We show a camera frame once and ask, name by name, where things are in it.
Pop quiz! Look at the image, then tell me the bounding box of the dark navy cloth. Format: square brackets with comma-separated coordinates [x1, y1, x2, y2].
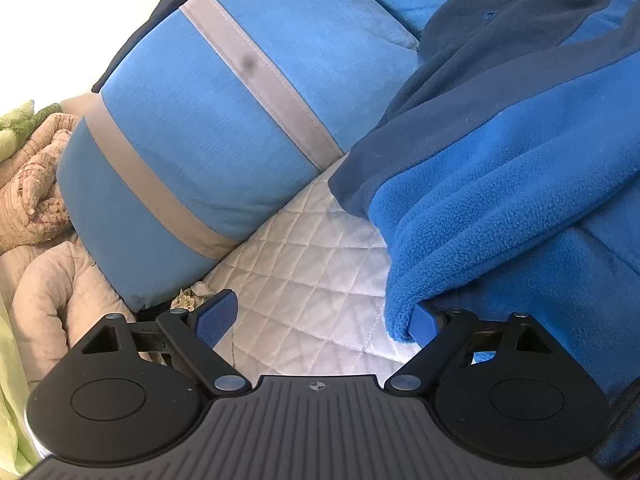
[91, 0, 241, 93]

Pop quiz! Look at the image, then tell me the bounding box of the blue fleece jacket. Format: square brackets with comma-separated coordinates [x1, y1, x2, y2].
[329, 0, 640, 473]

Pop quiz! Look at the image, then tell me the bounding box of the grey lace-trimmed cloth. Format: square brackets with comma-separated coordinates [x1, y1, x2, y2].
[172, 282, 216, 311]

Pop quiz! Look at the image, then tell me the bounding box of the beige puffy comforter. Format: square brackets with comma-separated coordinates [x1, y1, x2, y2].
[0, 237, 153, 393]

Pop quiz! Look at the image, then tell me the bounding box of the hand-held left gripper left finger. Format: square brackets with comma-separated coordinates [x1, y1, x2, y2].
[80, 288, 253, 398]

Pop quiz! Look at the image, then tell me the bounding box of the beige textured blanket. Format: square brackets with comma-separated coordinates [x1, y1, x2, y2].
[0, 112, 81, 256]

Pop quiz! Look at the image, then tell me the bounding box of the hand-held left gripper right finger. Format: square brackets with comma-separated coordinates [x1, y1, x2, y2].
[384, 301, 553, 397]

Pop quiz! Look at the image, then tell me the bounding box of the light green cloth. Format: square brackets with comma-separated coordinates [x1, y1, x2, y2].
[0, 101, 63, 477]

